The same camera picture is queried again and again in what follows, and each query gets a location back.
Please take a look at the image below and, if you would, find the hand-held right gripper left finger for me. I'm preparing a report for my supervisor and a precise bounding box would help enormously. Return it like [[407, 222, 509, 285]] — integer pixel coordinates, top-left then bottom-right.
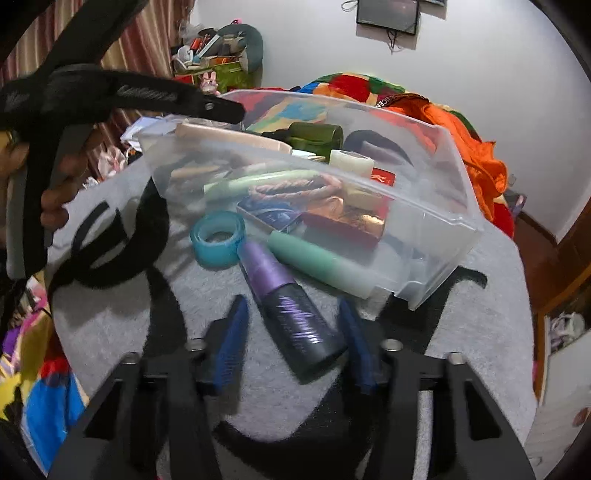
[[48, 294, 250, 480]]

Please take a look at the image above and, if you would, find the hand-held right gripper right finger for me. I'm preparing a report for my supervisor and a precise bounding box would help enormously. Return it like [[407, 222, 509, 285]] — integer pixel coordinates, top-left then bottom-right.
[[338, 298, 536, 480]]

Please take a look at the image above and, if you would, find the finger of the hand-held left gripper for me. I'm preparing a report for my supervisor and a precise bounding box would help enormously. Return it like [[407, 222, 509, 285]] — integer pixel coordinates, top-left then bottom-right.
[[55, 0, 149, 70], [104, 69, 246, 126]]

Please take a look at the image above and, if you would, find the purple and black spray bottle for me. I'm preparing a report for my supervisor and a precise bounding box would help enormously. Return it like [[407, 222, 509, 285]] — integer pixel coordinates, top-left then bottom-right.
[[238, 240, 349, 385]]

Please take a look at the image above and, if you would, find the mint green tube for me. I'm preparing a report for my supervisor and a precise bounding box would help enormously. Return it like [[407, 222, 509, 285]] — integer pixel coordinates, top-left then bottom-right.
[[268, 230, 376, 300]]

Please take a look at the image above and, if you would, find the light green tube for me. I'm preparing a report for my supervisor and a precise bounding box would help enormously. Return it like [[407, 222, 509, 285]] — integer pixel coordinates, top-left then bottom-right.
[[203, 169, 319, 200]]

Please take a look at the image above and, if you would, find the clear plastic storage box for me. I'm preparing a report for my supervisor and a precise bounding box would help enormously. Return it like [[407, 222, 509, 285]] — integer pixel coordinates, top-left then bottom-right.
[[137, 89, 483, 311]]

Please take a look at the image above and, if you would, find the teal tape roll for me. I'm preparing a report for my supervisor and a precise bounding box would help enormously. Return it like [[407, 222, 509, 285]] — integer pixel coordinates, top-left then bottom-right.
[[190, 211, 247, 268]]

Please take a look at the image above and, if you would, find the dark blue box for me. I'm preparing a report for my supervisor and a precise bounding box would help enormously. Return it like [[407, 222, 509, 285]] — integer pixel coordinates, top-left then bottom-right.
[[236, 196, 305, 234]]

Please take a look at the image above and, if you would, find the pink braided rope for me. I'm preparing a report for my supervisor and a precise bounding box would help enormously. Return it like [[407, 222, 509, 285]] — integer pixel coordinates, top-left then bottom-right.
[[249, 176, 345, 203]]

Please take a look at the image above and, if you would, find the person's left hand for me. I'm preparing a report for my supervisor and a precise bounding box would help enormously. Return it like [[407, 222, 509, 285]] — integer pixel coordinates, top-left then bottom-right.
[[41, 124, 110, 230]]

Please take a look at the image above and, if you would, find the striped brown curtain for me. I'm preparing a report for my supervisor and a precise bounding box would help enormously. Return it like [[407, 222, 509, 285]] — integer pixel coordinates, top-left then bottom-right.
[[0, 0, 200, 153]]

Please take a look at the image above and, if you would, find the stack of white notebooks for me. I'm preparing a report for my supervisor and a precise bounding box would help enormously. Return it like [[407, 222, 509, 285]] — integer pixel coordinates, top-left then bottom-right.
[[121, 117, 181, 144]]

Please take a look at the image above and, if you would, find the cluttered green box pile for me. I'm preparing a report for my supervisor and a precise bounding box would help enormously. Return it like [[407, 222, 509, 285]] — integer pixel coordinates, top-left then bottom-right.
[[173, 55, 252, 93]]

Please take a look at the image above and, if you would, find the grey neck pillow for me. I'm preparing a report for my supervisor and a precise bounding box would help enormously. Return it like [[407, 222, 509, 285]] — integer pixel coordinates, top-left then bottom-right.
[[217, 24, 265, 75]]

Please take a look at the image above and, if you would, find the pink plastic bag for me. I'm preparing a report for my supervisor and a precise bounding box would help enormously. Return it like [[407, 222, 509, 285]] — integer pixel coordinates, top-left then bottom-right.
[[95, 148, 127, 176]]

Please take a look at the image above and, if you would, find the grey blanket with black pattern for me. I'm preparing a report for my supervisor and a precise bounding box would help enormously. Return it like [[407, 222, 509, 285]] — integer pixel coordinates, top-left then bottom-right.
[[46, 157, 539, 480]]

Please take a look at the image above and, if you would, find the green glass bottle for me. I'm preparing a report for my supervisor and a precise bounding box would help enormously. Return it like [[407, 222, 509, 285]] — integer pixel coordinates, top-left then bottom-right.
[[261, 122, 345, 153]]

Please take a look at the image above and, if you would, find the white tape roll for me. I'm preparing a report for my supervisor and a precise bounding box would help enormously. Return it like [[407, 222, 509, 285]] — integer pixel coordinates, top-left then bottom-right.
[[329, 148, 374, 176]]

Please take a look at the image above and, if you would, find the white plastic bag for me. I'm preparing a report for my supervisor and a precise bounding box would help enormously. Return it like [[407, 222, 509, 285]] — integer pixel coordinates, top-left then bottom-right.
[[549, 313, 585, 347]]

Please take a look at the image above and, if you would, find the white cabinet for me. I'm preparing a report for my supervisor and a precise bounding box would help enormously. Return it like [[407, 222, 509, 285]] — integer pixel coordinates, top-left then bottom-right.
[[526, 342, 591, 480]]

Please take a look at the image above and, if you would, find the orange quilt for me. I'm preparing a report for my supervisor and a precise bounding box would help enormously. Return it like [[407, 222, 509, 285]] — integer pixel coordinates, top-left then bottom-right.
[[388, 95, 509, 222]]

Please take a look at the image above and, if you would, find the small black wall screen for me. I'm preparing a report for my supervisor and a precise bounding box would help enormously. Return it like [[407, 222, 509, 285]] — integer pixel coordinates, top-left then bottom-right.
[[355, 0, 421, 35]]

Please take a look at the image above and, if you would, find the wooden door frame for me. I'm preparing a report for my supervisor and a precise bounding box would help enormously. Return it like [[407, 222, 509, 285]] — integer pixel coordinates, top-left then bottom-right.
[[554, 185, 591, 315]]

